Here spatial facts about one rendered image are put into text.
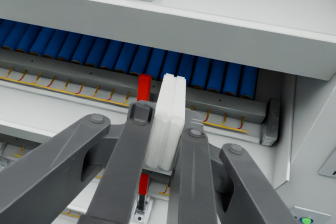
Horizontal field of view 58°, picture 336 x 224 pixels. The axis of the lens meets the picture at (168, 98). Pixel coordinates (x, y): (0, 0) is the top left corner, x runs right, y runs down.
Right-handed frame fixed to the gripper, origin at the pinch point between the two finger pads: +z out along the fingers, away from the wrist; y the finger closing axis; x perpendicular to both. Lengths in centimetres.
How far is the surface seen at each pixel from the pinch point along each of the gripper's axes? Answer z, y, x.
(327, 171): 8.8, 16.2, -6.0
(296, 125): 11.7, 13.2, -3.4
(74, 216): 35, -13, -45
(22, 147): 29.0, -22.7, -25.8
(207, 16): 6.3, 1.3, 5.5
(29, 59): 21.1, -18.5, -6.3
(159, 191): 25.3, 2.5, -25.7
